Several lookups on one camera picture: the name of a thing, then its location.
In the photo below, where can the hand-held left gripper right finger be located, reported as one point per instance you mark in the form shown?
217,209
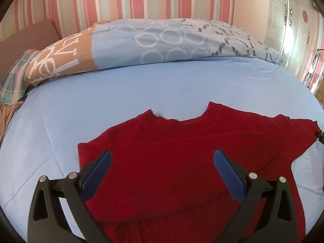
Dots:
229,176

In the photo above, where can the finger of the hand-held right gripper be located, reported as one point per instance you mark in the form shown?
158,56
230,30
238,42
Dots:
318,134

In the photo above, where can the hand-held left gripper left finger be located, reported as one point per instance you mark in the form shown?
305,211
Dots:
97,173

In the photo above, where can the red knit sweater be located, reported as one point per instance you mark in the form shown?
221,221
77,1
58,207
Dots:
164,157

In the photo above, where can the light blue bed sheet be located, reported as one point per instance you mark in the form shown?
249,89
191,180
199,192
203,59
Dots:
101,98

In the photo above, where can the brown pleated cloth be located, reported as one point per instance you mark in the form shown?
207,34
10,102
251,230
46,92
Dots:
7,117

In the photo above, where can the cream wardrobe with flower decals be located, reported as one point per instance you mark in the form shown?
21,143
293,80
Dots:
293,22

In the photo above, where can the plaid pillow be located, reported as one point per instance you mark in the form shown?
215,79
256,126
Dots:
15,78

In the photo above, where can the blue and tan printed quilt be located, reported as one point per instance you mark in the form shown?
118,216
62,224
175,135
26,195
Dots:
157,43

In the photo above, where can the brown headboard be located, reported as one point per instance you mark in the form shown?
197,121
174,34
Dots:
27,36

